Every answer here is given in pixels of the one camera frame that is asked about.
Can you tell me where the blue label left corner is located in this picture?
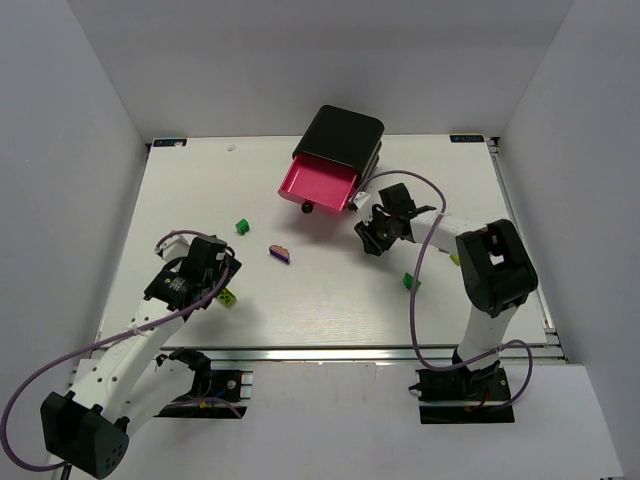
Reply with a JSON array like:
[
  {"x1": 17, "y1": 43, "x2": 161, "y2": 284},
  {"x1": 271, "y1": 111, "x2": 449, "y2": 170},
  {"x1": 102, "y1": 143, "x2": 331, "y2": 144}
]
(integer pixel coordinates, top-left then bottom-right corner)
[{"x1": 152, "y1": 138, "x2": 187, "y2": 148}]

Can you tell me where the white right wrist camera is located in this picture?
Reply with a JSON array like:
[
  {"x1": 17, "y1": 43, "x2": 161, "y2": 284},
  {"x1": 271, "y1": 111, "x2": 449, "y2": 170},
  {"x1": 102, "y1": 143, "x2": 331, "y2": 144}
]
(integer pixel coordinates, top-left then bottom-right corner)
[{"x1": 348, "y1": 191, "x2": 371, "y2": 212}]

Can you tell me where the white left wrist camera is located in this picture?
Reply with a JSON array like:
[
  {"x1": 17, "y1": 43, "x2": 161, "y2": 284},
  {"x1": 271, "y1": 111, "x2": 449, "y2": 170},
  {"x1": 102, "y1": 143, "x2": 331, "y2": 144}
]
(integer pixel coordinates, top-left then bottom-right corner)
[{"x1": 155, "y1": 236, "x2": 189, "y2": 263}]

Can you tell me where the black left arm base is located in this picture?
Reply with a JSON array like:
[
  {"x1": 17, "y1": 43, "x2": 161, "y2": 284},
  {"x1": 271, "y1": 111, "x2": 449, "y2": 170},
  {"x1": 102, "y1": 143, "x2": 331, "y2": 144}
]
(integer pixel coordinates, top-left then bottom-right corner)
[{"x1": 155, "y1": 348, "x2": 253, "y2": 419}]

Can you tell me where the aluminium front rail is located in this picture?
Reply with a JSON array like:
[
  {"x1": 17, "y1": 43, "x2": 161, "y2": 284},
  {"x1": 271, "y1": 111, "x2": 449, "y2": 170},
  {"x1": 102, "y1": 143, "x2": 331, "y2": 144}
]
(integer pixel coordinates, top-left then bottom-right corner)
[{"x1": 89, "y1": 344, "x2": 566, "y2": 366}]

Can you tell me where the purple curved butterfly lego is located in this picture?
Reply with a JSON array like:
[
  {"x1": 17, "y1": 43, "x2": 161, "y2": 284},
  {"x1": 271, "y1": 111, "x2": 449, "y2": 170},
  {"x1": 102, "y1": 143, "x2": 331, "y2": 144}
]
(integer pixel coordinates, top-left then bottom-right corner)
[{"x1": 268, "y1": 245, "x2": 291, "y2": 264}]

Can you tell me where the small green lego brick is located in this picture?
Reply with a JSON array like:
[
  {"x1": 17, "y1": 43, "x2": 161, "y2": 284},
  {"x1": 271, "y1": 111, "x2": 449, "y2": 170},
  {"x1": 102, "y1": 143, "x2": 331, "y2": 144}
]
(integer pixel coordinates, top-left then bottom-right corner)
[{"x1": 235, "y1": 219, "x2": 250, "y2": 235}]

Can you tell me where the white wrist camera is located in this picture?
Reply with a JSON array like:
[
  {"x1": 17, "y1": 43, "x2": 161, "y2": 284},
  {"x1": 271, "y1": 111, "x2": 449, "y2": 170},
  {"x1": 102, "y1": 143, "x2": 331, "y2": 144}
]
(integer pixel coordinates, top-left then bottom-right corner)
[
  {"x1": 348, "y1": 191, "x2": 371, "y2": 212},
  {"x1": 155, "y1": 236, "x2": 189, "y2": 263}
]

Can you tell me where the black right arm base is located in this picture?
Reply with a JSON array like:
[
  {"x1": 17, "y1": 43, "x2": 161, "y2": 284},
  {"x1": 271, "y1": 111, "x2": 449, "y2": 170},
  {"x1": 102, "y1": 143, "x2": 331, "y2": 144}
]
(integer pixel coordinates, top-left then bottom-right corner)
[{"x1": 408, "y1": 368, "x2": 515, "y2": 425}]

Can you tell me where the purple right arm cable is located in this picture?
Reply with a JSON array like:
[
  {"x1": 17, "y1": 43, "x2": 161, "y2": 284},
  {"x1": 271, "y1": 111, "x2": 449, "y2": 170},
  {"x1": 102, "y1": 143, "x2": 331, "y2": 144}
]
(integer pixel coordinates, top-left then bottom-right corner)
[{"x1": 363, "y1": 169, "x2": 535, "y2": 412}]

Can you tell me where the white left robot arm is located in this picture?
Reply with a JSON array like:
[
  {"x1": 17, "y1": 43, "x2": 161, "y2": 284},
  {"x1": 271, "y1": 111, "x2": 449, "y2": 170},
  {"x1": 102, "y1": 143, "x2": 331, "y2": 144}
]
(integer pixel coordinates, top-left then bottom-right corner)
[{"x1": 40, "y1": 236, "x2": 241, "y2": 479}]

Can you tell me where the lime lego brick with studs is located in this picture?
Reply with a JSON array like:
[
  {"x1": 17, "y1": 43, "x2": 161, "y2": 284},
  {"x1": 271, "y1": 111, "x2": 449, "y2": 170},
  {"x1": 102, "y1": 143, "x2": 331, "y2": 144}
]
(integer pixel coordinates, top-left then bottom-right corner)
[{"x1": 216, "y1": 288, "x2": 237, "y2": 308}]

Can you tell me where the pink drawer with black knob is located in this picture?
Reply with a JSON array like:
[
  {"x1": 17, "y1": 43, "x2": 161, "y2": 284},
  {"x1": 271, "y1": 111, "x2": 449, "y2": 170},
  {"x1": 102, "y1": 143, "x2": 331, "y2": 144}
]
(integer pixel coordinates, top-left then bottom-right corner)
[{"x1": 278, "y1": 153, "x2": 358, "y2": 215}]

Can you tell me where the black drawer cabinet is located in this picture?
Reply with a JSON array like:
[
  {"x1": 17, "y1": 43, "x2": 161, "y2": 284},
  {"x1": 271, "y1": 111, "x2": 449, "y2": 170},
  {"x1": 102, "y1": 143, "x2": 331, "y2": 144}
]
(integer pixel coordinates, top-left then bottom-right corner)
[{"x1": 292, "y1": 105, "x2": 385, "y2": 187}]

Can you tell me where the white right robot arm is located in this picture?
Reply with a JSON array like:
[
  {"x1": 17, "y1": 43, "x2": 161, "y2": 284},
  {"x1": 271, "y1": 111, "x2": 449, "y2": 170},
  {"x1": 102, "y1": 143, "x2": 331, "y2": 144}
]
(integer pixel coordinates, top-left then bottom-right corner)
[{"x1": 354, "y1": 183, "x2": 538, "y2": 373}]

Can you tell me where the green sloped lego brick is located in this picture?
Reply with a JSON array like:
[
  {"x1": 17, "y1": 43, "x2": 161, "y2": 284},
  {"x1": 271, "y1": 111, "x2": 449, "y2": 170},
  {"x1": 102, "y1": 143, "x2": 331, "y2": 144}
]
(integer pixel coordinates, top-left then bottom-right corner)
[{"x1": 402, "y1": 273, "x2": 421, "y2": 291}]

